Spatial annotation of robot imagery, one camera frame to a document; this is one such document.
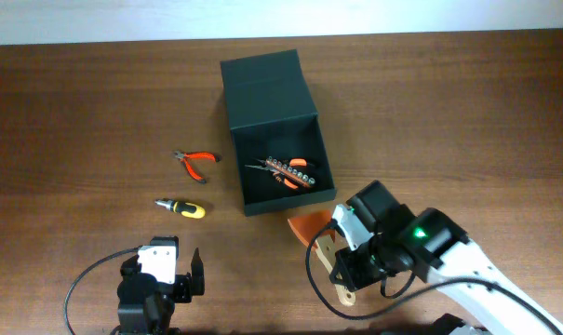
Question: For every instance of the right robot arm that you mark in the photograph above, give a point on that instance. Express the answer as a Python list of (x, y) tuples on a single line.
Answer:
[(384, 238)]

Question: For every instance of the orange socket bit rail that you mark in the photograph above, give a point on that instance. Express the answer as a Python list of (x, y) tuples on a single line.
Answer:
[(290, 170)]

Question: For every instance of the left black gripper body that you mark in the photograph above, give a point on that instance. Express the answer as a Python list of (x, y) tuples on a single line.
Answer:
[(180, 291)]

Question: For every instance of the black cardboard box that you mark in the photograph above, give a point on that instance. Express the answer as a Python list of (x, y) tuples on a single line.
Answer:
[(271, 114)]

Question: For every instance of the orange black needle-nose pliers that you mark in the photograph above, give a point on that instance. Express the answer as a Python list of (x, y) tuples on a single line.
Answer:
[(299, 162)]

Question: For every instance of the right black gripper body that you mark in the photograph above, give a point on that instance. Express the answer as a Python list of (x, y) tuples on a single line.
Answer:
[(364, 264)]

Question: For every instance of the orange scraper wooden handle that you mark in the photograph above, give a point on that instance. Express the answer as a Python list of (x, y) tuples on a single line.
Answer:
[(305, 227)]

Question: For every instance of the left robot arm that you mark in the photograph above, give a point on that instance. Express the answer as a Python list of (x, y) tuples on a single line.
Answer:
[(152, 317)]

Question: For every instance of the yellow black stubby screwdriver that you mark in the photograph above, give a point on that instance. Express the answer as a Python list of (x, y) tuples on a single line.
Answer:
[(186, 209)]

